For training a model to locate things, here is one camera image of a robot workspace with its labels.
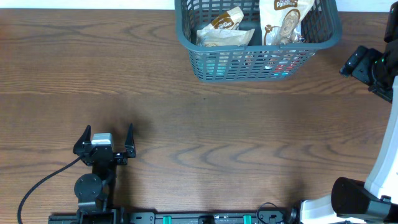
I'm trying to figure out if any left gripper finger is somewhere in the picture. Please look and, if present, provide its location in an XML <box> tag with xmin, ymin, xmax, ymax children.
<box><xmin>73</xmin><ymin>125</ymin><xmax>91</xmax><ymax>156</ymax></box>
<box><xmin>124</xmin><ymin>123</ymin><xmax>136</xmax><ymax>157</ymax></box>

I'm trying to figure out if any blue multicolour snack pack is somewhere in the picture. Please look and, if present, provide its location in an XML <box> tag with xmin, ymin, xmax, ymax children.
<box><xmin>264</xmin><ymin>50</ymin><xmax>316</xmax><ymax>78</ymax></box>

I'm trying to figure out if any beige brown snack bag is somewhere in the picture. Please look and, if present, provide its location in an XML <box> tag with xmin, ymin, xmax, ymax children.
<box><xmin>259</xmin><ymin>0</ymin><xmax>315</xmax><ymax>45</ymax></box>
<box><xmin>196</xmin><ymin>29</ymin><xmax>255</xmax><ymax>47</ymax></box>

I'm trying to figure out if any mint green snack packet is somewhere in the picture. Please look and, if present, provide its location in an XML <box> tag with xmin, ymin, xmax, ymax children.
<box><xmin>203</xmin><ymin>56</ymin><xmax>229</xmax><ymax>76</ymax></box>

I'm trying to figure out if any beige snack bag top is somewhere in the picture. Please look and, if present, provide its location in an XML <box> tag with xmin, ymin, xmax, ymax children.
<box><xmin>207</xmin><ymin>6</ymin><xmax>244</xmax><ymax>30</ymax></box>

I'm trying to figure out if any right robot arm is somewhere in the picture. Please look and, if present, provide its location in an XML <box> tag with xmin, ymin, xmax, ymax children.
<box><xmin>285</xmin><ymin>3</ymin><xmax>397</xmax><ymax>223</ymax></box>

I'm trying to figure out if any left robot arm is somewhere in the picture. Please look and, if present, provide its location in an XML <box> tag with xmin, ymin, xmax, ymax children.
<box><xmin>73</xmin><ymin>124</ymin><xmax>136</xmax><ymax>223</ymax></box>

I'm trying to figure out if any grey plastic basket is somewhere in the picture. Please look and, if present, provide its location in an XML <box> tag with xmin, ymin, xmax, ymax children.
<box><xmin>174</xmin><ymin>0</ymin><xmax>342</xmax><ymax>83</ymax></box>

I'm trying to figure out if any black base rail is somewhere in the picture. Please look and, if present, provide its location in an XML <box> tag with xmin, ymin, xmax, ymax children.
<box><xmin>48</xmin><ymin>208</ymin><xmax>355</xmax><ymax>224</ymax></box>

